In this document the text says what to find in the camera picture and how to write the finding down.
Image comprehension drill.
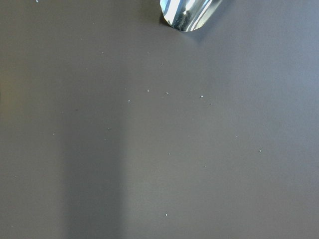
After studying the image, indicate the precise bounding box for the silver metal scoop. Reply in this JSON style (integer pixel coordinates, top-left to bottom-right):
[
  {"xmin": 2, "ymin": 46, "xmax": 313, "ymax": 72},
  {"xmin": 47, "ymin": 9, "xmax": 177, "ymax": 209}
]
[{"xmin": 159, "ymin": 0, "xmax": 222, "ymax": 32}]

